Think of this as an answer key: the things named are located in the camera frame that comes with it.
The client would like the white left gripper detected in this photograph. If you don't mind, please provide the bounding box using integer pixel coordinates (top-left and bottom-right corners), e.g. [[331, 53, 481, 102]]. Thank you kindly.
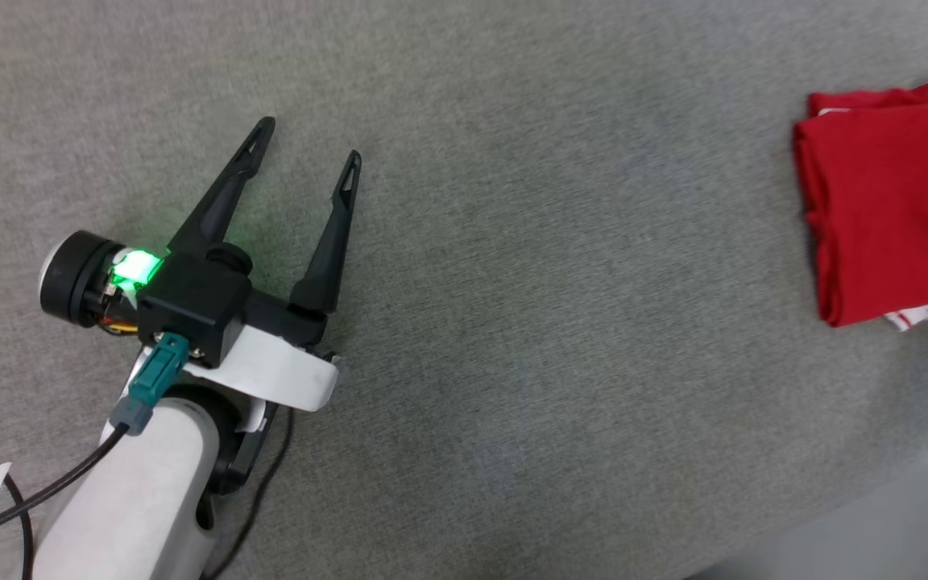
[[39, 116, 363, 412]]

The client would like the red and white sports jersey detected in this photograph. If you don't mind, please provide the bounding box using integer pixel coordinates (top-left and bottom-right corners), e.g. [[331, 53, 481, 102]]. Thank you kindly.
[[792, 68, 928, 333]]

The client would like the black cable with teal connector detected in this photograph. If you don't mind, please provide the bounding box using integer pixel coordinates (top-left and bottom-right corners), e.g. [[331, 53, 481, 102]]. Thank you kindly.
[[0, 333, 192, 532]]

